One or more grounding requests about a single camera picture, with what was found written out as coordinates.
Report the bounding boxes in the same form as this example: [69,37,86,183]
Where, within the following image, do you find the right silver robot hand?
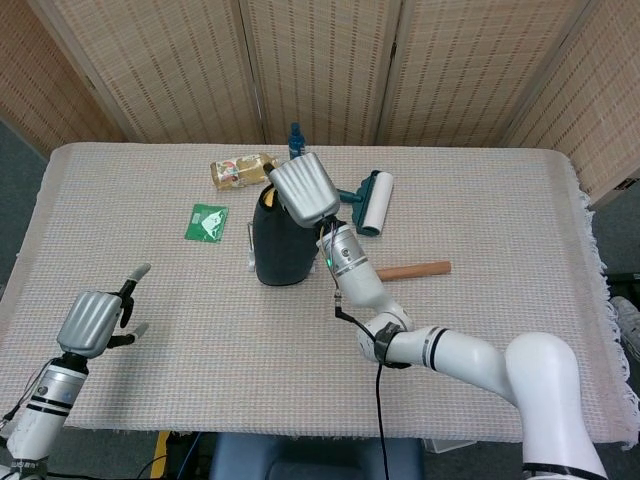
[263,152,342,227]

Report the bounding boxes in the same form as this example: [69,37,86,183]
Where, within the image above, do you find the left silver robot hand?
[56,263,152,359]

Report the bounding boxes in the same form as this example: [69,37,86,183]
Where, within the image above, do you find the black and yellow fabric garment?
[252,183,321,287]

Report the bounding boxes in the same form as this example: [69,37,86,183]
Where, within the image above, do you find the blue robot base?
[209,432,426,480]

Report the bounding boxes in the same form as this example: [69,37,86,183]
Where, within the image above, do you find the blue spray bottle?
[288,122,307,161]

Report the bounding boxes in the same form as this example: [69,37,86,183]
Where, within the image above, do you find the clear bottle with yellow liquid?
[209,153,279,191]

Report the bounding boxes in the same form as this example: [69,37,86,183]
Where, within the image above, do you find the teal lint roller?
[337,169,395,238]

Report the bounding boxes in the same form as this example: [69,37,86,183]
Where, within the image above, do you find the green packet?
[183,203,230,244]

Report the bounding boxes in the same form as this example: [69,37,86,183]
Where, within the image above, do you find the woven folding screen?
[0,0,640,211]

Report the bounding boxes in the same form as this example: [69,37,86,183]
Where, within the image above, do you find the wooden rolling pin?
[374,260,452,282]

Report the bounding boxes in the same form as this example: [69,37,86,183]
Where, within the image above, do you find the light woven tablecloth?
[0,142,634,446]

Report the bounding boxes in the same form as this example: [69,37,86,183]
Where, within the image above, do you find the white shoe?
[609,295,640,359]

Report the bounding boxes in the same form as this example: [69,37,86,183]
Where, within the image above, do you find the metal wire rack white feet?
[245,218,318,275]

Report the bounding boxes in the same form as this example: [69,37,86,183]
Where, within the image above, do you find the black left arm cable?
[0,372,44,441]

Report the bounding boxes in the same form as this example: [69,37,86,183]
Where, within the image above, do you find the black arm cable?
[0,372,44,441]
[332,294,391,480]

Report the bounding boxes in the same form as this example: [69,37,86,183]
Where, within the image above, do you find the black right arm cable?
[332,294,391,480]

